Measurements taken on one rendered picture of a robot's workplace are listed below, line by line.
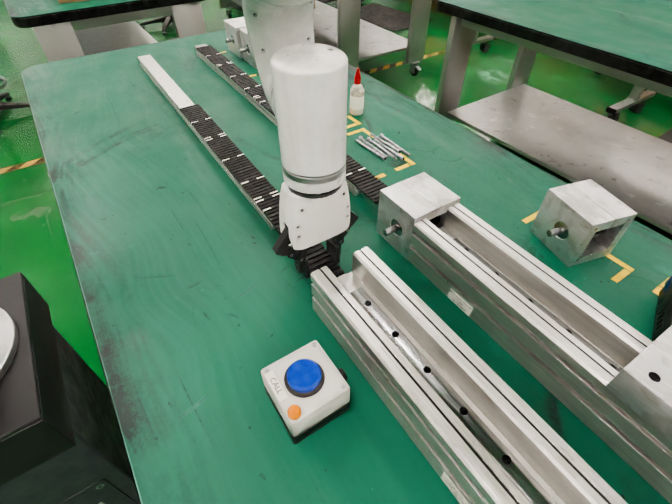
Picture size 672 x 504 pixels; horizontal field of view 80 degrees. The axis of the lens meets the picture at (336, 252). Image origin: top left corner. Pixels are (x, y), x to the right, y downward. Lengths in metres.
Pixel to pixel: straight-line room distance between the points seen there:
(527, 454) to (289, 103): 0.45
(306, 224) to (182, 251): 0.28
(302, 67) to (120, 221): 0.54
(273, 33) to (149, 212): 0.47
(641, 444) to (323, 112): 0.50
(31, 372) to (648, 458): 0.69
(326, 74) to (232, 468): 0.45
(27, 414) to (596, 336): 0.67
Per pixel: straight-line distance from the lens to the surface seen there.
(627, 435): 0.58
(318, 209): 0.55
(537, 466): 0.51
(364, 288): 0.59
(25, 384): 0.58
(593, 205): 0.77
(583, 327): 0.62
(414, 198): 0.67
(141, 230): 0.83
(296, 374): 0.48
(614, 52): 1.85
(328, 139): 0.47
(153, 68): 1.45
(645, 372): 0.53
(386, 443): 0.53
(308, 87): 0.44
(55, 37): 2.51
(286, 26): 0.53
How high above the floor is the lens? 1.28
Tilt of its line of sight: 45 degrees down
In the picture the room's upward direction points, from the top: straight up
